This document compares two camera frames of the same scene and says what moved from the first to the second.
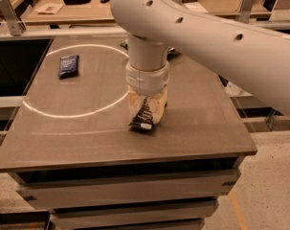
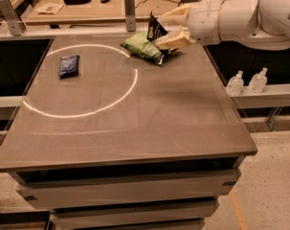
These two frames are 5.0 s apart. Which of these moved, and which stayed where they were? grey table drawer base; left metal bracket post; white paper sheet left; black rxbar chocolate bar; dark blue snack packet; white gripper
Moved: white gripper; black rxbar chocolate bar
Stayed: dark blue snack packet; white paper sheet left; left metal bracket post; grey table drawer base
